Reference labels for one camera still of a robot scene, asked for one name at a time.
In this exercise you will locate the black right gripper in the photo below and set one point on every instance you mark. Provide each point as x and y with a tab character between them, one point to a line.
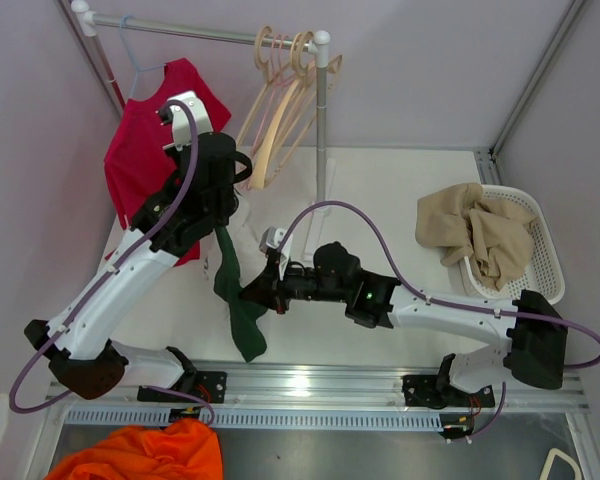
268	290

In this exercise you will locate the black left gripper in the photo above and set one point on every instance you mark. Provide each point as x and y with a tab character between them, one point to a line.
174	155

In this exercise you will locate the green white raglan shirt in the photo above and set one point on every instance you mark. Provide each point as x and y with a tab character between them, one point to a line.
232	261

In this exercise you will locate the beige t shirt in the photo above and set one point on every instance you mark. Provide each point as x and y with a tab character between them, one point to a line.
494	234

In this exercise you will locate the beige wooden hanger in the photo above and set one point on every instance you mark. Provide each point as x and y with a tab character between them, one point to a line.
276	75

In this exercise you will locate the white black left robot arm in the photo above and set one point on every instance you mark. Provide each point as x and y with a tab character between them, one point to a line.
77	343

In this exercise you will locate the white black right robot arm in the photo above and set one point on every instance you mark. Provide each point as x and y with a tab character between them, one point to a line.
522	339

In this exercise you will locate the red t shirt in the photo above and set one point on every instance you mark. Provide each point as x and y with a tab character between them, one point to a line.
135	164

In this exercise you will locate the pink plastic hanger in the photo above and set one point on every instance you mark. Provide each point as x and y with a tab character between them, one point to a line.
281	135

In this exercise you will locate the beige empty hanger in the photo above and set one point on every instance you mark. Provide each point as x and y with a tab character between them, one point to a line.
334	66

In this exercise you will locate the orange cloth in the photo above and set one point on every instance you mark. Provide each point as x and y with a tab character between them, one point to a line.
187	449

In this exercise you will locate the white clothes rack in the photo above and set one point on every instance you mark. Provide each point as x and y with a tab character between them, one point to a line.
88	20

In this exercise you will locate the white perforated laundry basket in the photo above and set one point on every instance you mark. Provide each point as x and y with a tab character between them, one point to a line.
543	274

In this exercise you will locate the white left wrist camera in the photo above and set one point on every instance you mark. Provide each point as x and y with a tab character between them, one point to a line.
176	117

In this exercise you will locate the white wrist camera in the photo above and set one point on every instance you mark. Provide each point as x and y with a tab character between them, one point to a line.
176	117
274	239

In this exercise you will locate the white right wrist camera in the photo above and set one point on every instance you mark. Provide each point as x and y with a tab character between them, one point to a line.
274	239

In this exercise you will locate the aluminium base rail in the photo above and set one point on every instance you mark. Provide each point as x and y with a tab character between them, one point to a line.
310	398

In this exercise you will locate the blue wire hanger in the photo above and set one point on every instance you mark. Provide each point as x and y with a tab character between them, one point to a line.
138	68

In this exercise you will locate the aluminium corner frame post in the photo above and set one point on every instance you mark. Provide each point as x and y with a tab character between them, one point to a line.
486	157

